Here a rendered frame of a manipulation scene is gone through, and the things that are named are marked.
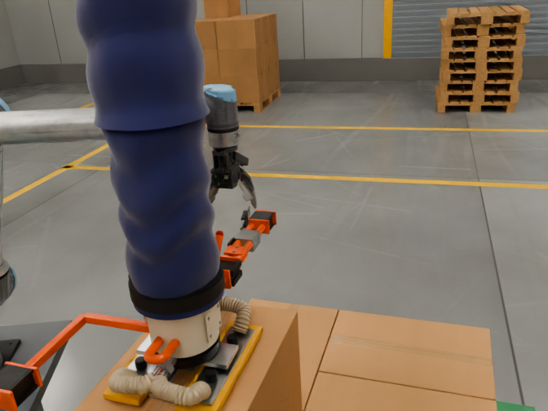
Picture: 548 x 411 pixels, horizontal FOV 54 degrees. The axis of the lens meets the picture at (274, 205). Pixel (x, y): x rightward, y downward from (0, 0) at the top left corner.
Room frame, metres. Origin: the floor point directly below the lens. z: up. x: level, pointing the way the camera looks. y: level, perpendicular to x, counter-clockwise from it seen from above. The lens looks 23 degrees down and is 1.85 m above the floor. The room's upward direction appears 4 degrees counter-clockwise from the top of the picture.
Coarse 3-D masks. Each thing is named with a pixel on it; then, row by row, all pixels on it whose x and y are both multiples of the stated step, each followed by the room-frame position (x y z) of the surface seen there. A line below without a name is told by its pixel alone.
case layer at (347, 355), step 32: (320, 320) 1.83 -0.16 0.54; (352, 320) 1.82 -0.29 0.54; (384, 320) 1.81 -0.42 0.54; (416, 320) 1.79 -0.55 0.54; (320, 352) 1.63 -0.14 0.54; (352, 352) 1.62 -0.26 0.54; (384, 352) 1.61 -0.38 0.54; (416, 352) 1.60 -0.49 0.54; (448, 352) 1.59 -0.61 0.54; (480, 352) 1.58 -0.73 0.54; (320, 384) 1.46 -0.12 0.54; (352, 384) 1.45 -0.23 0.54; (384, 384) 1.44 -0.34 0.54; (416, 384) 1.43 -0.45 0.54; (448, 384) 1.42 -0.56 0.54; (480, 384) 1.42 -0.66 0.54
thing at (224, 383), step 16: (224, 336) 1.18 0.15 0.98; (240, 336) 1.18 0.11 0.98; (256, 336) 1.18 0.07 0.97; (240, 352) 1.11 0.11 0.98; (208, 368) 1.06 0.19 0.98; (240, 368) 1.06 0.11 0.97; (208, 384) 1.00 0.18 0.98; (224, 384) 1.00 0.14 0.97; (208, 400) 0.95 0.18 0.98; (224, 400) 0.96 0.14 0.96
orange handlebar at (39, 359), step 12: (252, 228) 1.62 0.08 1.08; (264, 228) 1.62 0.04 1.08; (228, 252) 1.44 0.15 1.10; (240, 252) 1.43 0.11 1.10; (72, 324) 1.12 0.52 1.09; (84, 324) 1.14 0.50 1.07; (96, 324) 1.13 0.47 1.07; (108, 324) 1.12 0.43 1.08; (120, 324) 1.11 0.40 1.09; (132, 324) 1.10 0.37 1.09; (144, 324) 1.10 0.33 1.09; (60, 336) 1.07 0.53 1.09; (48, 348) 1.02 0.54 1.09; (156, 348) 1.01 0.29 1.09; (168, 348) 1.00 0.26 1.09; (36, 360) 0.98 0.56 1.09; (156, 360) 0.96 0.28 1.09
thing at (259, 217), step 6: (258, 210) 1.72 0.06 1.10; (264, 210) 1.72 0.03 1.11; (252, 216) 1.67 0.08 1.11; (258, 216) 1.67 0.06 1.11; (264, 216) 1.67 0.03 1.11; (270, 216) 1.67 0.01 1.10; (252, 222) 1.65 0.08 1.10; (258, 222) 1.64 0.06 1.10; (264, 222) 1.63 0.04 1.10; (270, 222) 1.68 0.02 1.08; (270, 228) 1.66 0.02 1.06
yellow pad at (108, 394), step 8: (136, 360) 1.07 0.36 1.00; (144, 360) 1.07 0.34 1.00; (136, 368) 1.07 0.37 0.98; (144, 368) 1.07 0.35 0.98; (152, 368) 1.07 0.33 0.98; (104, 392) 1.00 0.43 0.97; (112, 392) 1.00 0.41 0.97; (120, 400) 0.98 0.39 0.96; (128, 400) 0.98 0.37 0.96; (136, 400) 0.97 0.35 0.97
